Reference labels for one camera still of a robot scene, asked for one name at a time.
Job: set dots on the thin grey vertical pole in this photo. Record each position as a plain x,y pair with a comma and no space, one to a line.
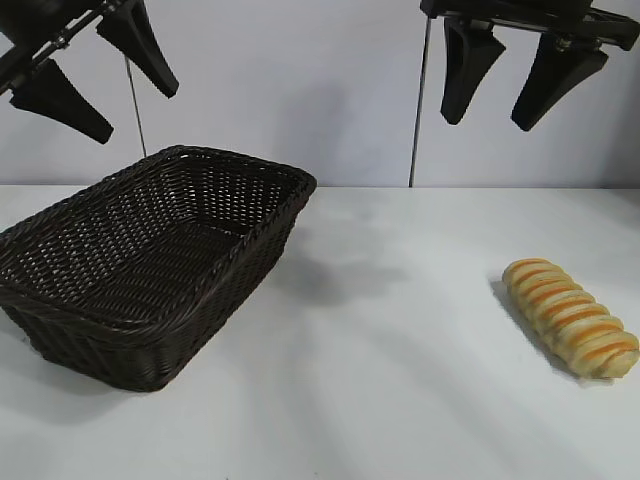
135,107
419,100

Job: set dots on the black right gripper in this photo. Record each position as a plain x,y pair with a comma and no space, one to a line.
510,10

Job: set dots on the dark brown wicker basket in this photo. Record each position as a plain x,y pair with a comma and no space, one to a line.
150,240

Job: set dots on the long twisted striped bread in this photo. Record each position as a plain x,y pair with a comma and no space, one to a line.
565,315

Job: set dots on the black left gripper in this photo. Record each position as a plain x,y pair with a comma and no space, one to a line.
30,55

